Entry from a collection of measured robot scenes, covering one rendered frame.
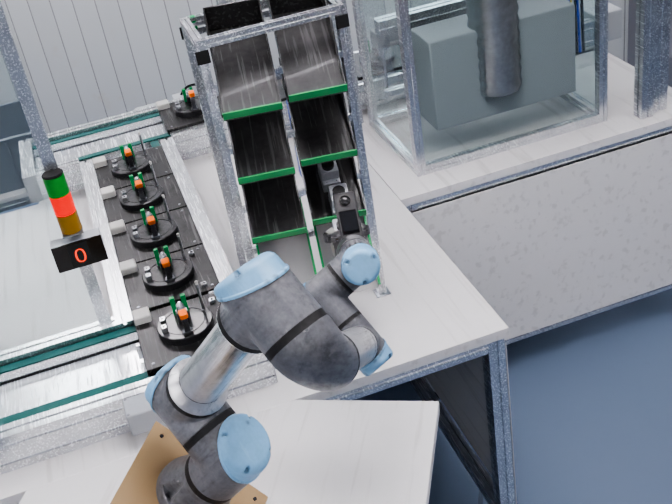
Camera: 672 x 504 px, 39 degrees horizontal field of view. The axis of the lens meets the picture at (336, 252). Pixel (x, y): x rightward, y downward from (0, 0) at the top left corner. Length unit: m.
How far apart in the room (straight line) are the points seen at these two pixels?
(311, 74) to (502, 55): 1.00
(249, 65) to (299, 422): 0.82
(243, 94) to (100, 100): 3.98
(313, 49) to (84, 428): 1.02
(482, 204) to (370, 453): 1.23
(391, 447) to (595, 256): 1.54
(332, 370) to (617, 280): 2.22
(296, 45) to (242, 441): 0.93
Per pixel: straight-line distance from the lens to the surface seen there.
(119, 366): 2.43
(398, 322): 2.44
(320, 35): 2.23
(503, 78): 3.05
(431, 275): 2.59
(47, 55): 6.08
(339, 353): 1.45
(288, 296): 1.43
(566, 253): 3.36
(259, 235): 2.24
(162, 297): 2.53
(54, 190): 2.27
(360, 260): 1.80
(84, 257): 2.35
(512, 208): 3.16
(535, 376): 3.55
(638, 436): 3.34
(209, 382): 1.66
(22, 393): 2.47
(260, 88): 2.12
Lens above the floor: 2.34
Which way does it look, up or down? 33 degrees down
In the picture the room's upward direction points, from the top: 10 degrees counter-clockwise
